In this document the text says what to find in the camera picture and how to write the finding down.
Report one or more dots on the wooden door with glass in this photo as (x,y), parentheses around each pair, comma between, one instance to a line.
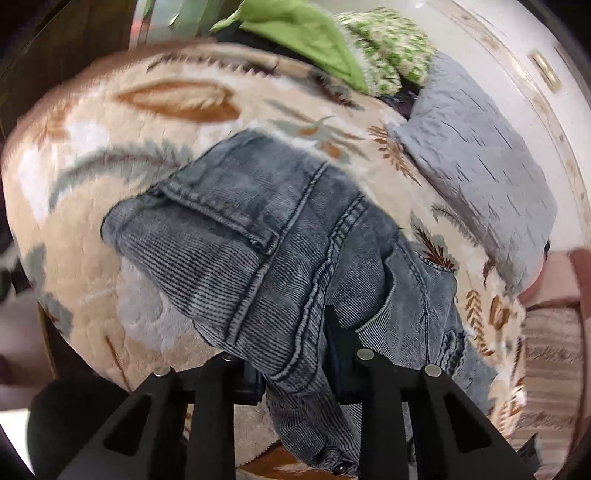
(60,46)

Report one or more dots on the striped floral cushion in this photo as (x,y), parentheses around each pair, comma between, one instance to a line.
(554,364)

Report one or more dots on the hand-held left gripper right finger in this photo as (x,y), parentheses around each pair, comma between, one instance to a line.
(344,364)

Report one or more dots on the green patterned quilt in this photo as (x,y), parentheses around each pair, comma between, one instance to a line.
(332,41)

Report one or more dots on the leaf-print beige blanket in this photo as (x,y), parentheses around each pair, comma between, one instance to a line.
(115,134)

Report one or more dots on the grey quilted pillow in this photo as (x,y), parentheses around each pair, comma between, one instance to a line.
(480,161)

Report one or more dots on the beige light switch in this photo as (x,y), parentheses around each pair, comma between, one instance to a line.
(546,70)

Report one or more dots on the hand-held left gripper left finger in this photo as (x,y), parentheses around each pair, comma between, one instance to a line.
(221,383)

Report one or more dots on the grey denim pants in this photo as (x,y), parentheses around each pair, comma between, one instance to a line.
(258,240)

